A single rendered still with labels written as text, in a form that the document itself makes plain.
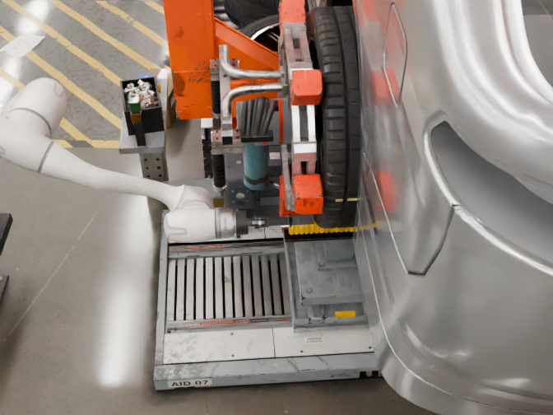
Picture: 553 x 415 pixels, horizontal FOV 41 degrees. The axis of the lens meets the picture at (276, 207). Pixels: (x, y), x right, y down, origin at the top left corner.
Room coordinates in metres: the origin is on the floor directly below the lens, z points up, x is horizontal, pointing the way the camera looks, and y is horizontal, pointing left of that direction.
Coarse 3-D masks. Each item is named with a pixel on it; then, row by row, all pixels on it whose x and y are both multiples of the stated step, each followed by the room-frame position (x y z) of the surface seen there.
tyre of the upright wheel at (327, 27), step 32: (320, 32) 1.70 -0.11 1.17; (352, 32) 1.71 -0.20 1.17; (320, 64) 1.63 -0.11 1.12; (352, 64) 1.59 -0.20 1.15; (352, 96) 1.52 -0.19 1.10; (352, 128) 1.46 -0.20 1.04; (352, 160) 1.43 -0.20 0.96; (352, 192) 1.41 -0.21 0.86; (320, 224) 1.47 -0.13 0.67; (352, 224) 1.47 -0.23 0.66
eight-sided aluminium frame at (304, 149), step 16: (288, 32) 1.78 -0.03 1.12; (304, 32) 1.79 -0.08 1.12; (288, 48) 1.71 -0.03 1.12; (304, 48) 1.71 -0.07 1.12; (288, 64) 1.63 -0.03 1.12; (304, 64) 1.63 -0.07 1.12; (288, 80) 1.62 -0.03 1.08; (304, 144) 1.47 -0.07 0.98; (288, 160) 1.81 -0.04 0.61; (304, 160) 1.45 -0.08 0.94; (288, 176) 1.72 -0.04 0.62; (288, 192) 1.65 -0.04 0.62; (288, 208) 1.56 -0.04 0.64
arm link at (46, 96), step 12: (36, 84) 1.76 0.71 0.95; (48, 84) 1.77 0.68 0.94; (60, 84) 1.83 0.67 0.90; (24, 96) 1.70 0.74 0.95; (36, 96) 1.70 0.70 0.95; (48, 96) 1.72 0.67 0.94; (60, 96) 1.76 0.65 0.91; (12, 108) 1.67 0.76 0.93; (24, 108) 1.65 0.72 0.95; (36, 108) 1.66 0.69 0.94; (48, 108) 1.68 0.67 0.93; (60, 108) 1.72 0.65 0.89; (48, 120) 1.65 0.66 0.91; (60, 120) 1.71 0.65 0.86
